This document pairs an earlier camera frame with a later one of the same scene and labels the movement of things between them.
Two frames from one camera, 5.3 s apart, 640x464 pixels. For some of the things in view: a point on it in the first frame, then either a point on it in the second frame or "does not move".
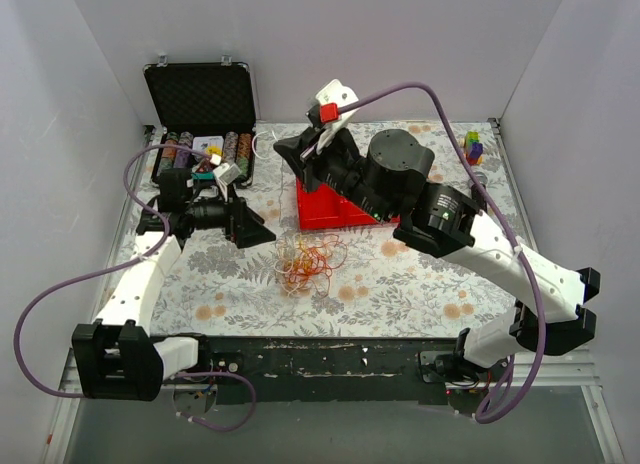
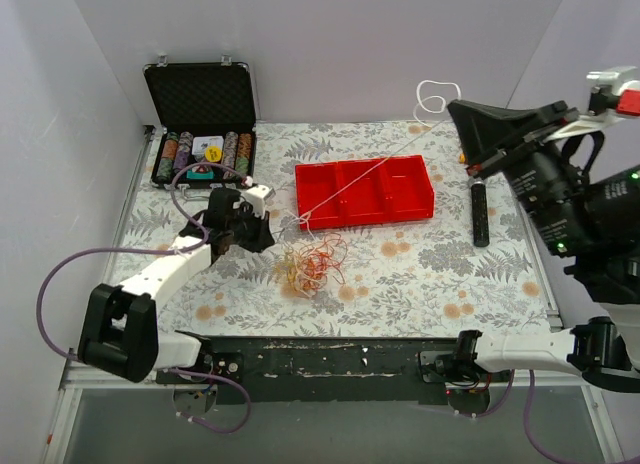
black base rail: x=253 y=371 does not move
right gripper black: x=310 y=157 -> x=513 y=147
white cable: x=274 y=135 -> x=433 y=99
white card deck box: x=201 y=143 does not move
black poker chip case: x=203 y=115 does not move
